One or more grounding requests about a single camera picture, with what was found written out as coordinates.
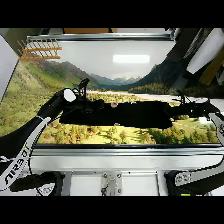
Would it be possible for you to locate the black garment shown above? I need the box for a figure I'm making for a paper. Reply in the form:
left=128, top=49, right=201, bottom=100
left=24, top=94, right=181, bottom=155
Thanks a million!
left=59, top=99, right=175, bottom=130

